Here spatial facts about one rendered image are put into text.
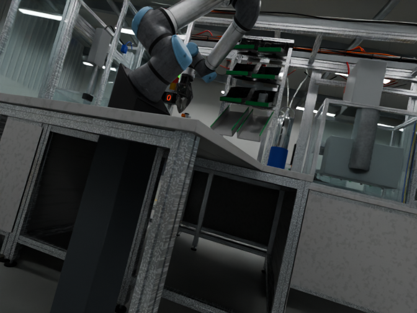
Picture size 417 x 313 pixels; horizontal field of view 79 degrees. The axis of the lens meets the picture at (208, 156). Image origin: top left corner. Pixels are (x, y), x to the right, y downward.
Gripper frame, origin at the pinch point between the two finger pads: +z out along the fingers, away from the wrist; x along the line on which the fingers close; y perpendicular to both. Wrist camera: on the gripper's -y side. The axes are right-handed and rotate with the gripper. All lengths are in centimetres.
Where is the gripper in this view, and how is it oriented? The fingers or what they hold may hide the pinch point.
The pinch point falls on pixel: (180, 111)
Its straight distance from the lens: 149.1
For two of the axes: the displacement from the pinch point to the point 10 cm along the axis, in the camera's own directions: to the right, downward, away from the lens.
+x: 9.5, 2.1, -2.4
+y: -2.1, -1.3, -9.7
